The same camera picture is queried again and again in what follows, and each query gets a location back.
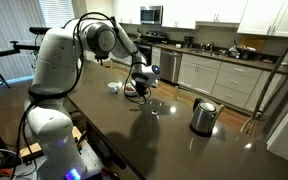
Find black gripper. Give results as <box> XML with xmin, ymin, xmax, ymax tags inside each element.
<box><xmin>133</xmin><ymin>78</ymin><xmax>150</xmax><ymax>101</ymax></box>

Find white ceramic bowl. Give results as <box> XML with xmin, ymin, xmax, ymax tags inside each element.
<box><xmin>122</xmin><ymin>82</ymin><xmax>139</xmax><ymax>98</ymax></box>

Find clear drinking glass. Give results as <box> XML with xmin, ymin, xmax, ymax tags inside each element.
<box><xmin>149</xmin><ymin>106</ymin><xmax>161</xmax><ymax>118</ymax></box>

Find white ceramic mug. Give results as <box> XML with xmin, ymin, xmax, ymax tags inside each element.
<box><xmin>107</xmin><ymin>81</ymin><xmax>123</xmax><ymax>95</ymax></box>

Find stainless steel dishwasher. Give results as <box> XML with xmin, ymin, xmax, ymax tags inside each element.
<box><xmin>159</xmin><ymin>49</ymin><xmax>183</xmax><ymax>85</ymax></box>

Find black office chair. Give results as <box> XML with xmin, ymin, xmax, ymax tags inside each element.
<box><xmin>93</xmin><ymin>51</ymin><xmax>111</xmax><ymax>67</ymax></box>

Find black kitchen stove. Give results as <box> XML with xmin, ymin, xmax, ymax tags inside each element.
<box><xmin>136</xmin><ymin>30</ymin><xmax>169</xmax><ymax>66</ymax></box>

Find stainless steel electric kettle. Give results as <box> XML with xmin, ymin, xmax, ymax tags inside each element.
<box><xmin>189</xmin><ymin>97</ymin><xmax>220</xmax><ymax>138</ymax></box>

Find black coffee maker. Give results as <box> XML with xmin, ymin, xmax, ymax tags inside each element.
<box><xmin>183</xmin><ymin>35</ymin><xmax>195</xmax><ymax>49</ymax></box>

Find white drawer base cabinets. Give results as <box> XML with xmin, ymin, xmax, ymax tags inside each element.
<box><xmin>177</xmin><ymin>53</ymin><xmax>286</xmax><ymax>113</ymax></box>

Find stainless steel microwave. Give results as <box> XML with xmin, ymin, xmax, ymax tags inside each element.
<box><xmin>139</xmin><ymin>5</ymin><xmax>164</xmax><ymax>26</ymax></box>

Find chrome sink faucet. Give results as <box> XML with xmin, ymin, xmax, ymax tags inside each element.
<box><xmin>204</xmin><ymin>41</ymin><xmax>216</xmax><ymax>53</ymax></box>

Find pile of dishes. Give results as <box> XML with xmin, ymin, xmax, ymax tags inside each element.
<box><xmin>228</xmin><ymin>44</ymin><xmax>257</xmax><ymax>61</ymax></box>

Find light wooden board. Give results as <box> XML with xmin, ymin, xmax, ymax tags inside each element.
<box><xmin>18</xmin><ymin>125</ymin><xmax>84</xmax><ymax>158</ymax></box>

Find brown cutting board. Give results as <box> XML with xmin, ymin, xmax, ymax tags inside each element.
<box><xmin>239</xmin><ymin>34</ymin><xmax>267</xmax><ymax>52</ymax></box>

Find dark metal stand pole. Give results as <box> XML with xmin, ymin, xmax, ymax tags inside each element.
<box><xmin>251</xmin><ymin>19</ymin><xmax>288</xmax><ymax>118</ymax></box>

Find white window blinds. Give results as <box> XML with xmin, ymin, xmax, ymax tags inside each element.
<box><xmin>0</xmin><ymin>0</ymin><xmax>76</xmax><ymax>82</ymax></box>

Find robot mounting base plate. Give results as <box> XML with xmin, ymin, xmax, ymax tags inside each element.
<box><xmin>12</xmin><ymin>143</ymin><xmax>106</xmax><ymax>180</ymax></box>

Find white wall cabinets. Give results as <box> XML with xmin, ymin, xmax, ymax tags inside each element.
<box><xmin>113</xmin><ymin>0</ymin><xmax>288</xmax><ymax>39</ymax></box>

